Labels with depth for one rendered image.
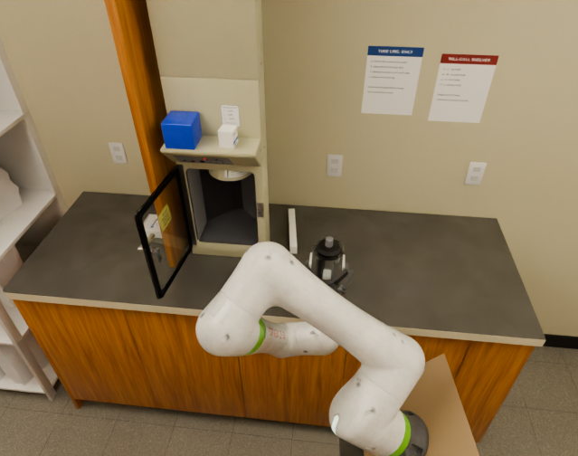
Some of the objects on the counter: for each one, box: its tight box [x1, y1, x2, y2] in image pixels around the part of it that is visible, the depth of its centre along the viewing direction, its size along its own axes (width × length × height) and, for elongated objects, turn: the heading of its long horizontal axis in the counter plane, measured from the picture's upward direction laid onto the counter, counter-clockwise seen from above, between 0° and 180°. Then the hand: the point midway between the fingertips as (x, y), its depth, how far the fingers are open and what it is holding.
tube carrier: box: [314, 238, 344, 286], centre depth 167 cm, size 11×11×21 cm
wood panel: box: [104, 0, 176, 194], centre depth 159 cm, size 49×3×140 cm, turn 174°
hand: (326, 259), depth 162 cm, fingers open, 11 cm apart
